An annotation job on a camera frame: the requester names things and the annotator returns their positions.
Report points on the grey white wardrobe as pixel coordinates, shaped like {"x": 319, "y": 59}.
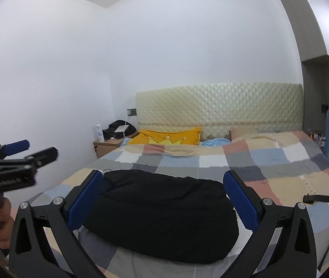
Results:
{"x": 309, "y": 20}

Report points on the wooden nightstand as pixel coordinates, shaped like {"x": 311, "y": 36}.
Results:
{"x": 103, "y": 148}

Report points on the white device on bag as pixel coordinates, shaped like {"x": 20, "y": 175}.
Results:
{"x": 121, "y": 129}

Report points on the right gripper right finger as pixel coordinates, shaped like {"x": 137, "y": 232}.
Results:
{"x": 282, "y": 243}

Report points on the white spray bottle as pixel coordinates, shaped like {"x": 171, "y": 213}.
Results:
{"x": 100, "y": 132}

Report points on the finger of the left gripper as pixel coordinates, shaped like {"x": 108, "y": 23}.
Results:
{"x": 13, "y": 148}
{"x": 39, "y": 159}

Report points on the person's left hand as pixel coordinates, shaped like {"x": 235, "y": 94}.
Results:
{"x": 6, "y": 224}

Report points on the light blue pillow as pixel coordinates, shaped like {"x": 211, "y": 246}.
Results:
{"x": 217, "y": 142}

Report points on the yellow crown pillow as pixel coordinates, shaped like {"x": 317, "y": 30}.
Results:
{"x": 186, "y": 137}

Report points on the cream quilted headboard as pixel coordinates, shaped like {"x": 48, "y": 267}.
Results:
{"x": 220, "y": 107}

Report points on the grey wall socket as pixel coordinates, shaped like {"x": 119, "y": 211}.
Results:
{"x": 131, "y": 112}

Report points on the checkered patchwork duvet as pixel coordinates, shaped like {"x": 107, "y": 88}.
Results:
{"x": 286, "y": 167}

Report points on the pink pillow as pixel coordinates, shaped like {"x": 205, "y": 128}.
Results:
{"x": 241, "y": 131}

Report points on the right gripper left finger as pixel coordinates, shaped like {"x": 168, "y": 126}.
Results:
{"x": 30, "y": 252}

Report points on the black bag on nightstand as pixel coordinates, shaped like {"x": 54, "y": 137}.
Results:
{"x": 109, "y": 132}

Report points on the black puffer jacket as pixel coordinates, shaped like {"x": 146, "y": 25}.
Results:
{"x": 184, "y": 220}

